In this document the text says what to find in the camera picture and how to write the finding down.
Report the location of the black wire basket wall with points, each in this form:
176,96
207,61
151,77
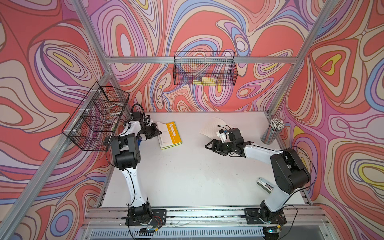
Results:
193,65
94,123

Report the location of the white yellow notebook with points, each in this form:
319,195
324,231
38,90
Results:
167,146
170,134

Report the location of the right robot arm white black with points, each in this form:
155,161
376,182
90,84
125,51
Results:
289,171

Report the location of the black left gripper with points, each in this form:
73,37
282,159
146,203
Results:
154,131

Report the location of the silver grey stapler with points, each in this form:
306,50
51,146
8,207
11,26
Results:
265,185

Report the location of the black wire basket left wall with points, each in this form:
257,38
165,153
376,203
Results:
94,123

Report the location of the yellow sticky notes pad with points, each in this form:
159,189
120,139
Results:
205,81

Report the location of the clear cup of pencils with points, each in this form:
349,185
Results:
274,128

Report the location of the black wire basket back wall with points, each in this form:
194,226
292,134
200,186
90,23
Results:
193,65

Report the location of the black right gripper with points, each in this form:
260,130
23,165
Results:
214,142

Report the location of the white lined notebook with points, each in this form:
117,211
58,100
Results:
210,127

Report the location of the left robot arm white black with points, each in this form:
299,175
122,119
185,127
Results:
126,156

